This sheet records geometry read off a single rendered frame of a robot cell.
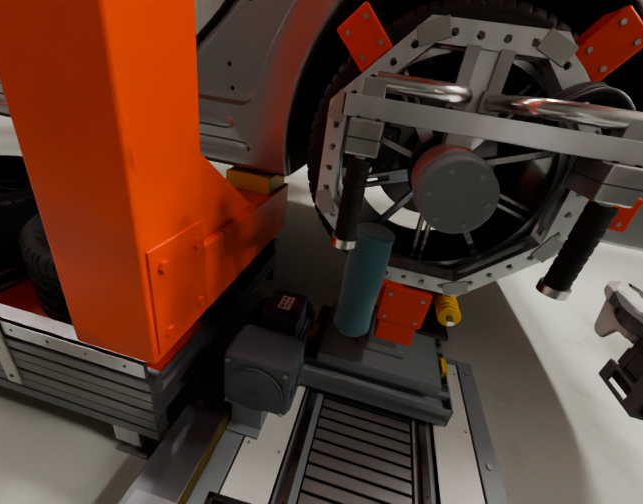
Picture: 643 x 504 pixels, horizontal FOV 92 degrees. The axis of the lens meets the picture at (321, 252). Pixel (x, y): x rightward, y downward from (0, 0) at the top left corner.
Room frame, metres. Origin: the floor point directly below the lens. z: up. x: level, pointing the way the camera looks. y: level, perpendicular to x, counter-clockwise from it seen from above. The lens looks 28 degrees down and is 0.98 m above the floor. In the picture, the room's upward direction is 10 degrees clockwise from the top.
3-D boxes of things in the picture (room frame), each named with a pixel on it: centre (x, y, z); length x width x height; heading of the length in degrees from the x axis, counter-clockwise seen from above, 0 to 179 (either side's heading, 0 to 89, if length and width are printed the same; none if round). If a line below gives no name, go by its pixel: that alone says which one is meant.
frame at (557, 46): (0.69, -0.24, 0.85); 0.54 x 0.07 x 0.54; 81
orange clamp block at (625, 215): (0.65, -0.55, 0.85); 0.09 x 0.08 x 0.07; 81
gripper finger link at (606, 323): (0.30, -0.34, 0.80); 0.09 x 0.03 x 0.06; 171
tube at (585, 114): (0.55, -0.32, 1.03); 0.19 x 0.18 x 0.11; 171
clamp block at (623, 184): (0.46, -0.38, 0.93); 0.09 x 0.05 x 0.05; 171
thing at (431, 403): (0.86, -0.26, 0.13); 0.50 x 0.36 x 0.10; 81
